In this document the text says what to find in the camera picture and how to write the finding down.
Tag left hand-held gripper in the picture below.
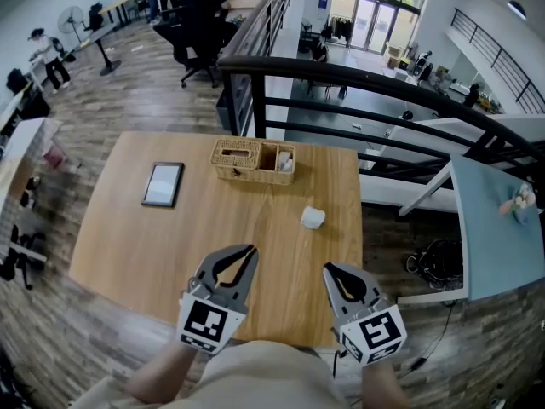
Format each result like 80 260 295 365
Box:
176 244 260 355

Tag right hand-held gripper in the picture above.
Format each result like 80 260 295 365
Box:
322 262 409 366

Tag person's right forearm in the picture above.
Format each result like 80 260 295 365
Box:
360 360 412 409

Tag person's left forearm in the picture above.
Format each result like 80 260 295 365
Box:
127 341 199 408

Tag wooden table with white legs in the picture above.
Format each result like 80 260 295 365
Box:
68 131 364 349

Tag wicker tissue box organizer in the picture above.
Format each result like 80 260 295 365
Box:
209 139 296 184

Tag person's beige shirt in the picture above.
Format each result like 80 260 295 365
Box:
70 341 350 409

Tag light blue table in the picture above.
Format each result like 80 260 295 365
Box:
399 154 545 305

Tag pale flower bouquet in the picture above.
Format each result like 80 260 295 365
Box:
498 183 536 216

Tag pink bin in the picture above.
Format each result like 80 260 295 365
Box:
42 142 67 170

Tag black office chair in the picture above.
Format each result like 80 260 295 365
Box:
0 223 48 291

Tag curved black railing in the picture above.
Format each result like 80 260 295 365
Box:
216 55 545 178

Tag black swivel chair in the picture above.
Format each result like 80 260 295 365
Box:
152 6 239 89

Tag black railing with vertical bars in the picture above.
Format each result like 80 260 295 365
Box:
216 0 301 135

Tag clothes rack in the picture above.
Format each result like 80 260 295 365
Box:
327 14 354 46

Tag light wooden desk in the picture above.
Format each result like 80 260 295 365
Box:
221 0 273 23

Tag glass entrance doors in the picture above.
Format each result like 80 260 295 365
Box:
330 0 433 55

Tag black balcony railing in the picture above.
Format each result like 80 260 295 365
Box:
450 8 545 114

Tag black high back chair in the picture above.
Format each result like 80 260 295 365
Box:
83 1 105 32

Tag yellow top desk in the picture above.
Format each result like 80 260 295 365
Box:
98 0 135 27

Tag standing fan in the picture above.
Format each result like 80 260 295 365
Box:
57 5 85 44

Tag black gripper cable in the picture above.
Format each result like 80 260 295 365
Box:
331 347 348 378

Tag black bag with cables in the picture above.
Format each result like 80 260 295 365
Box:
404 239 464 291

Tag thin black floor cable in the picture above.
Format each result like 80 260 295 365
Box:
399 302 453 374

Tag dark pedestal table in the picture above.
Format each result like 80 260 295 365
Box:
70 21 123 77

